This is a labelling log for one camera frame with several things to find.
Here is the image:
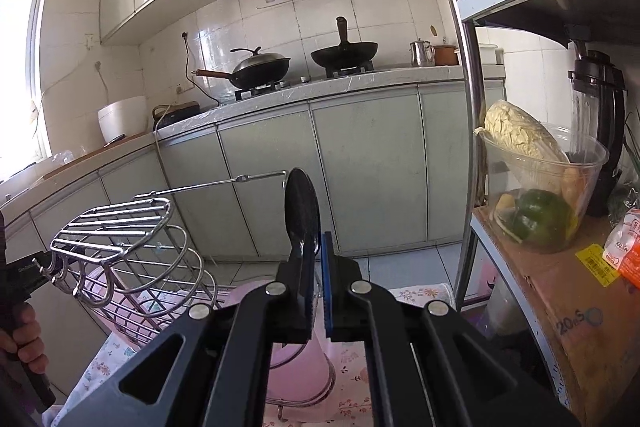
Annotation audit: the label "black countertop appliance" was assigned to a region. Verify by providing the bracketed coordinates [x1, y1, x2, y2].
[152, 101, 201, 130]

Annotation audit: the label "cardboard box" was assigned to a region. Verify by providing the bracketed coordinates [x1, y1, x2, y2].
[471, 206, 640, 427]

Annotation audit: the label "wooden cutting board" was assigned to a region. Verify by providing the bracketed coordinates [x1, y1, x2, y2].
[42, 131, 157, 180]

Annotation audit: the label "black power cable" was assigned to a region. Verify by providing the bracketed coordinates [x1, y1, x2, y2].
[182, 34, 222, 108]

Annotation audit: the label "green bell pepper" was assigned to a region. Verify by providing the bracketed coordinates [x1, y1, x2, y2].
[509, 188, 577, 244]

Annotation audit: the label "brown pot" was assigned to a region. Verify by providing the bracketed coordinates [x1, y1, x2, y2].
[432, 43, 461, 67]

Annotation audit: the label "wok with wooden handle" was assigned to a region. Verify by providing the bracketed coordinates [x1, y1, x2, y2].
[192, 58, 292, 92]

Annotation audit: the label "white power cable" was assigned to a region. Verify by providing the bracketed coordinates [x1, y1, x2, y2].
[153, 105, 176, 148]

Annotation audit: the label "pink utensil holder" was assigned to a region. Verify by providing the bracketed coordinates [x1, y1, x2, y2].
[222, 279, 337, 410]

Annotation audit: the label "black blender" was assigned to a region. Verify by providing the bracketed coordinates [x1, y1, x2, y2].
[566, 37, 629, 219]

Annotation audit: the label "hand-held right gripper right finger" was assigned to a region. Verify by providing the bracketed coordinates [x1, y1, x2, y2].
[321, 231, 581, 427]

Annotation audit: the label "metal kettle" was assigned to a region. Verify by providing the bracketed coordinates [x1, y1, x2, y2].
[408, 38, 436, 68]

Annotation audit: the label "metal wire utensil rack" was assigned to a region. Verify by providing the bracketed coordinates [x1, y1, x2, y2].
[47, 170, 290, 348]

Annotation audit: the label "napa cabbage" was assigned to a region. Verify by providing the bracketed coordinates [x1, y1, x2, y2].
[482, 100, 572, 196]

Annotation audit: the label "black wok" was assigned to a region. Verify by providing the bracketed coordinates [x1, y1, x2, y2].
[309, 16, 380, 70]

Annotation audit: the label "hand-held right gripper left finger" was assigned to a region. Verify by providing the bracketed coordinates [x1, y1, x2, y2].
[57, 251, 321, 427]

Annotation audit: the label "orange white snack packet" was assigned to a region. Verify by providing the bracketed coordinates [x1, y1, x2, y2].
[602, 206, 640, 294]

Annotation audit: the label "person's left hand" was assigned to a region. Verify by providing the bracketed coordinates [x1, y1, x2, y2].
[0, 302, 50, 375]

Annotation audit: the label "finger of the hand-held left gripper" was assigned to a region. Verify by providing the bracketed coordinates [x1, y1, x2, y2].
[31, 250, 62, 290]

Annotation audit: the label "window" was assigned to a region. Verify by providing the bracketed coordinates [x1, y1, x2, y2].
[0, 0, 52, 184]

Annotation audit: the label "pale green lower cabinets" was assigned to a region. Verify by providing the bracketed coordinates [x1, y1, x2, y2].
[0, 79, 475, 408]

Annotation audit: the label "glass wok lid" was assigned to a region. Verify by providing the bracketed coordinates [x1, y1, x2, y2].
[230, 46, 291, 74]

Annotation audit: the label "white storage box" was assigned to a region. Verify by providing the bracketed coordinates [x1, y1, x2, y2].
[477, 44, 502, 67]

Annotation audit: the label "black plastic spoon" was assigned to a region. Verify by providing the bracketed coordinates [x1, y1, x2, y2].
[283, 167, 321, 313]

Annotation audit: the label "clear plastic container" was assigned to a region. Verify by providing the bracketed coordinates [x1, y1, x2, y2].
[474, 121, 611, 256]

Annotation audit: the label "floral tablecloth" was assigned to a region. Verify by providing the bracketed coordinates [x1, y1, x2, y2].
[50, 281, 457, 427]

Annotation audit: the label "metal shelf unit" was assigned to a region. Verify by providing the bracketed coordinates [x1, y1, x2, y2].
[409, 0, 640, 427]

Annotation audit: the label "white rice cooker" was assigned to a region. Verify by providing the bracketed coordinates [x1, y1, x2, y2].
[97, 95, 150, 146]

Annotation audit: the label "gas stove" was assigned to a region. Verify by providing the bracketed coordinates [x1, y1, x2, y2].
[233, 60, 376, 102]

